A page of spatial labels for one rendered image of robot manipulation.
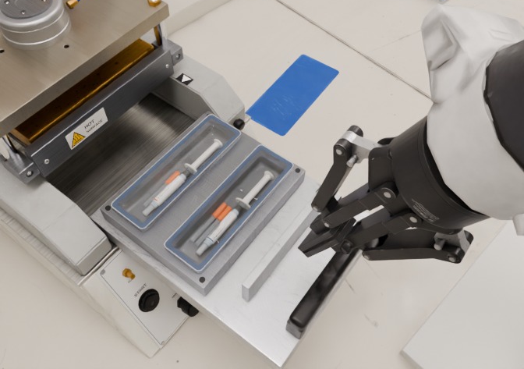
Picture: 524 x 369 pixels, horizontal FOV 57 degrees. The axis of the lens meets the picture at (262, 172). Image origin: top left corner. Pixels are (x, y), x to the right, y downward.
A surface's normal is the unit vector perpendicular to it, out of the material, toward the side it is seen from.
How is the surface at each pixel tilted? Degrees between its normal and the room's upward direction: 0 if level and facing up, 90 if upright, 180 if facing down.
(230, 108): 40
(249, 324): 0
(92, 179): 0
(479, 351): 0
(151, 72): 90
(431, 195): 85
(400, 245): 54
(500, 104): 65
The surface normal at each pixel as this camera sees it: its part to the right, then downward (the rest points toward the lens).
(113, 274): 0.74, 0.22
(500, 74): -0.79, -0.46
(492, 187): -0.61, 0.64
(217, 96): 0.54, -0.11
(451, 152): -0.89, 0.22
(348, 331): 0.03, -0.57
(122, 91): 0.80, 0.51
